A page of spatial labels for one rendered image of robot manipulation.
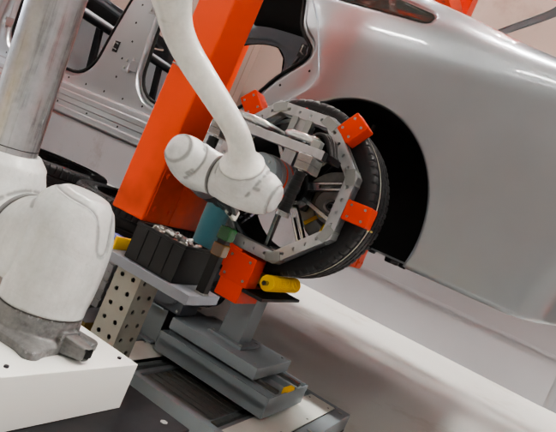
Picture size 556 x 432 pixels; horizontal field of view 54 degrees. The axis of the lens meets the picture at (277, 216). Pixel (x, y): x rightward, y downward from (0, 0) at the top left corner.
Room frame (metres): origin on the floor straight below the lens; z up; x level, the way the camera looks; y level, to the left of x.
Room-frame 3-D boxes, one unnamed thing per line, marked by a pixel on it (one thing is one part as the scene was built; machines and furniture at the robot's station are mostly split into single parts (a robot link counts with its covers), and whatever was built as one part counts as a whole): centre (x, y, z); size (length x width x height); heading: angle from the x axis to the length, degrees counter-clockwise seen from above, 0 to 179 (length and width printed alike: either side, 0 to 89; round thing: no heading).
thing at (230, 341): (2.10, -0.03, 0.32); 0.40 x 0.30 x 0.28; 64
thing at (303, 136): (1.79, 0.00, 1.03); 0.19 x 0.18 x 0.11; 154
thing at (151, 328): (2.26, 0.18, 0.26); 0.42 x 0.18 x 0.35; 154
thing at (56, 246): (0.98, 0.34, 0.56); 0.18 x 0.16 x 0.22; 69
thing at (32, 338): (0.97, 0.31, 0.42); 0.22 x 0.18 x 0.06; 71
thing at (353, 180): (1.94, 0.04, 0.85); 0.54 x 0.07 x 0.54; 64
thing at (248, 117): (1.88, 0.18, 1.03); 0.19 x 0.18 x 0.11; 154
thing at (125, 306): (1.68, 0.32, 0.21); 0.10 x 0.10 x 0.42; 64
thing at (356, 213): (1.81, -0.25, 0.85); 0.09 x 0.08 x 0.07; 64
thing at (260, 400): (2.08, -0.07, 0.13); 0.50 x 0.36 x 0.10; 64
